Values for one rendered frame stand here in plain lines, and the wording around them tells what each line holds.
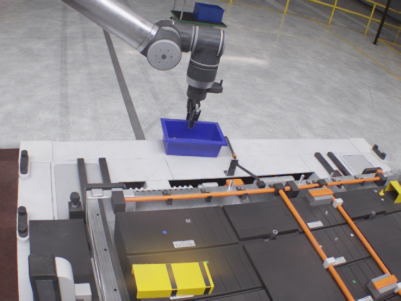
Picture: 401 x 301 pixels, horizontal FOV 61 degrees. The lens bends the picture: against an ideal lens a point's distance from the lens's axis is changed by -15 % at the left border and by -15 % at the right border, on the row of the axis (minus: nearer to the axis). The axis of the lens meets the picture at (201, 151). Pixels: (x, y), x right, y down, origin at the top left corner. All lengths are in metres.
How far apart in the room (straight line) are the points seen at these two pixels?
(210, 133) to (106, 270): 0.89
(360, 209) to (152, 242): 0.67
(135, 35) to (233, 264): 0.71
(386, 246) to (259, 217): 0.42
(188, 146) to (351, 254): 0.74
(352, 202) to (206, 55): 0.71
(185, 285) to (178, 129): 0.87
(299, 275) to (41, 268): 0.59
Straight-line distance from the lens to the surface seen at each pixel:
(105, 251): 0.89
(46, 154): 1.40
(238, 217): 1.02
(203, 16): 5.96
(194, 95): 1.45
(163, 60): 1.19
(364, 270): 1.07
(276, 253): 0.96
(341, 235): 1.12
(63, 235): 1.07
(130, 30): 1.18
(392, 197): 1.43
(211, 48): 1.36
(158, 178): 1.35
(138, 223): 0.94
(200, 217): 0.99
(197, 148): 1.46
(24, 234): 1.09
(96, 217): 0.96
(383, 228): 1.24
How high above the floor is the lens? 1.67
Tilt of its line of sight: 33 degrees down
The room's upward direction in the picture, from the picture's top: 15 degrees clockwise
